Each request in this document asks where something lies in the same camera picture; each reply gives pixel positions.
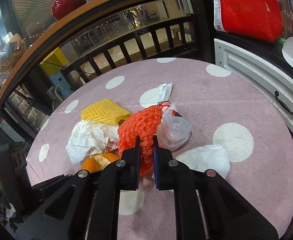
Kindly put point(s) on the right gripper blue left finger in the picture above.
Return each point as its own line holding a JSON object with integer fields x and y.
{"x": 130, "y": 175}

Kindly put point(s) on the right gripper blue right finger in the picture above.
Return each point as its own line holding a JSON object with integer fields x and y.
{"x": 161, "y": 169}

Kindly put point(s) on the orange foam fruit net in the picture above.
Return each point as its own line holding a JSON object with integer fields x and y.
{"x": 142, "y": 124}

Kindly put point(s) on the white tissue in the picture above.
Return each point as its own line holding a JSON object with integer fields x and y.
{"x": 214, "y": 157}

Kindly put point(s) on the white wrapper paper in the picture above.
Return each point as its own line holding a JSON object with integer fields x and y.
{"x": 89, "y": 138}

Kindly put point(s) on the white plastic bag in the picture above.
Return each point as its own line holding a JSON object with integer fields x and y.
{"x": 174, "y": 130}

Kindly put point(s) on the orange peel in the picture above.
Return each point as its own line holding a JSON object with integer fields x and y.
{"x": 98, "y": 162}

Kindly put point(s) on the yellow foam fruit net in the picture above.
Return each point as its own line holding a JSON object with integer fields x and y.
{"x": 105, "y": 111}

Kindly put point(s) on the pink polka dot tablecloth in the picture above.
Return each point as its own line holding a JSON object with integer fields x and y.
{"x": 217, "y": 120}

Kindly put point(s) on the white upper drawer cabinet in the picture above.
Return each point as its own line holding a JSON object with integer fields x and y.
{"x": 267, "y": 78}

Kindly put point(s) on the red tote bag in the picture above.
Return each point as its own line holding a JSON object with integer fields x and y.
{"x": 259, "y": 19}

